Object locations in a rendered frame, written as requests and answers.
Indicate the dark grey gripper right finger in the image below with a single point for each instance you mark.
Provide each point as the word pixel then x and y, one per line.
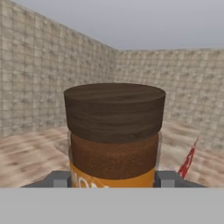
pixel 172 180

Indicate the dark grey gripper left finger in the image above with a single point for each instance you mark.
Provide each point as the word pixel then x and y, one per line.
pixel 55 180

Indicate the cinnamon bottle with brown lid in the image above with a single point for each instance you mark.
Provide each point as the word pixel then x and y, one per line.
pixel 114 128

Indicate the red chocolate wrapper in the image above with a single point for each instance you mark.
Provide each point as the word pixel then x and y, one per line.
pixel 186 163

